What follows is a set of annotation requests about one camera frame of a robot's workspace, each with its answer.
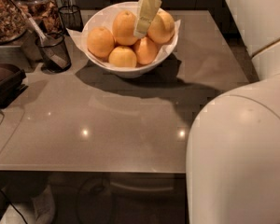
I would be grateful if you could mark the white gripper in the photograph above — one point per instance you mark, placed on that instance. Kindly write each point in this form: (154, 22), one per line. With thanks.
(147, 11)

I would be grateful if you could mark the orange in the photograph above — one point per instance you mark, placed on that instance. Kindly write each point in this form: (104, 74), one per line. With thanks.
(123, 56)
(123, 27)
(162, 28)
(100, 42)
(146, 50)

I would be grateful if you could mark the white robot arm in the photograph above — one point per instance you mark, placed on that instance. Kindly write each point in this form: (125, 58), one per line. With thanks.
(233, 151)

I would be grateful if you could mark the white ceramic bowl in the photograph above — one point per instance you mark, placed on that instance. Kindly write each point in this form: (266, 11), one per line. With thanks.
(105, 17)

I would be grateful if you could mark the white paper bowl liner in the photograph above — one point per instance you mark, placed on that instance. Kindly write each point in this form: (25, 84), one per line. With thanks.
(75, 35)

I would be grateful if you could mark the far black mesh cup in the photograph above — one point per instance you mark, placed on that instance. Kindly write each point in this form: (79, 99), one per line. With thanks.
(71, 18)

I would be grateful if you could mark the black mesh cup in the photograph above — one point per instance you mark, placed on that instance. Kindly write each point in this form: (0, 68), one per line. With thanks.
(71, 18)
(54, 52)

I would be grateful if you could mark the near black mesh cup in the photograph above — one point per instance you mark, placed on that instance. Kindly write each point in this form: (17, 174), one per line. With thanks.
(54, 52)

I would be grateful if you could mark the grey tabletop slab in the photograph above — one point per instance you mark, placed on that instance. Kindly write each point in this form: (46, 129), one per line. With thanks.
(88, 120)

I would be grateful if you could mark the large jar of nuts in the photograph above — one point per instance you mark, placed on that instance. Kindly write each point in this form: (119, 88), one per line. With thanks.
(12, 23)

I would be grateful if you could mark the dark device with cable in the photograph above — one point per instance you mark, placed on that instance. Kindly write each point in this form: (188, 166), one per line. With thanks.
(11, 78)

